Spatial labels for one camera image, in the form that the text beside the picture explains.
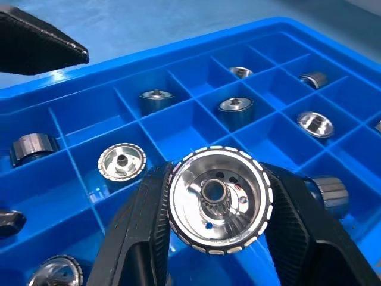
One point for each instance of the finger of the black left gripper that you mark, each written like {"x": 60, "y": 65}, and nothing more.
{"x": 35, "y": 44}
{"x": 12, "y": 223}

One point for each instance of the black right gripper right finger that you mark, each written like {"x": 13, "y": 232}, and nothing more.
{"x": 312, "y": 244}

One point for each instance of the blue compartment tray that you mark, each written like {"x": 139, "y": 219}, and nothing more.
{"x": 184, "y": 131}

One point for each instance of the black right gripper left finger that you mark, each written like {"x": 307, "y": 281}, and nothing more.
{"x": 140, "y": 238}

